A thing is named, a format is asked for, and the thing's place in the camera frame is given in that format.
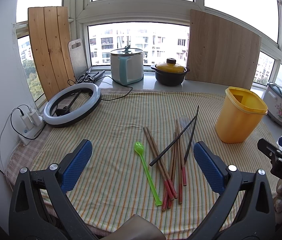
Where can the black pot yellow lid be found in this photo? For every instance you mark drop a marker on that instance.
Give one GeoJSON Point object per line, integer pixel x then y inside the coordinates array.
{"type": "Point", "coordinates": [170, 73]}

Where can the light oak wood board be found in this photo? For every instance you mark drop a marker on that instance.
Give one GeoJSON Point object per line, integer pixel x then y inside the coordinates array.
{"type": "Point", "coordinates": [221, 51]}

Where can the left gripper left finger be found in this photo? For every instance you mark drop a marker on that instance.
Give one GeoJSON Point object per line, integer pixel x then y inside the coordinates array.
{"type": "Point", "coordinates": [40, 208]}

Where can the ring light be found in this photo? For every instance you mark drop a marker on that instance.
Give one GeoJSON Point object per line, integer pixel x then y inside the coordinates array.
{"type": "Point", "coordinates": [72, 104]}

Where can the striped table cloth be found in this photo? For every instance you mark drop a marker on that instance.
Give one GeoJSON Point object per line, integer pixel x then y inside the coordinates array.
{"type": "Point", "coordinates": [113, 186]}

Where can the yellow plastic bin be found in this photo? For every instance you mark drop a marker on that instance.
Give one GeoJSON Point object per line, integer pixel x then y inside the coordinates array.
{"type": "Point", "coordinates": [241, 112]}

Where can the black scissors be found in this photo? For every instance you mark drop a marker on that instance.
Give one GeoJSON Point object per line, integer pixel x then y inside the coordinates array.
{"type": "Point", "coordinates": [87, 77]}

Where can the white plastic cutting board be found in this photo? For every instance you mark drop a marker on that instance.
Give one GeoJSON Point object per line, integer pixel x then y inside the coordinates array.
{"type": "Point", "coordinates": [77, 57]}

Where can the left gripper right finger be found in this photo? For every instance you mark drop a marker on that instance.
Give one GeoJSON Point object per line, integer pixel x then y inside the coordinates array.
{"type": "Point", "coordinates": [244, 208]}

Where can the white power strip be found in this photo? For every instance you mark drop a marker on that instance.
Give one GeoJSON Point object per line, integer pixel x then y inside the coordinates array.
{"type": "Point", "coordinates": [33, 124]}

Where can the black chopstick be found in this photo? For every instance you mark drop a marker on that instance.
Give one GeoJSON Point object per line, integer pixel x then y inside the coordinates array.
{"type": "Point", "coordinates": [173, 142]}
{"type": "Point", "coordinates": [191, 136]}

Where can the green plastic spoon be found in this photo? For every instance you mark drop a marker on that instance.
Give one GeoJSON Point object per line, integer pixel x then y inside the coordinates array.
{"type": "Point", "coordinates": [139, 149]}

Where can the white teal electric cooker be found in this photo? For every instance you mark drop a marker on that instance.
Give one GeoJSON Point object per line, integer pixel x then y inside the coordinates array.
{"type": "Point", "coordinates": [127, 65]}

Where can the pine wood board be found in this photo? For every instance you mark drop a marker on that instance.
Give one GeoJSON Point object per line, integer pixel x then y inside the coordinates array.
{"type": "Point", "coordinates": [49, 36]}

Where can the floral white rice cooker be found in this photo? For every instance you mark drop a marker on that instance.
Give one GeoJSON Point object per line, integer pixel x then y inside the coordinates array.
{"type": "Point", "coordinates": [273, 99]}

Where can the clear plastic spoon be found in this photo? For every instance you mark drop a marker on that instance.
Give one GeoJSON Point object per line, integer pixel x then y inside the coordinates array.
{"type": "Point", "coordinates": [184, 120]}

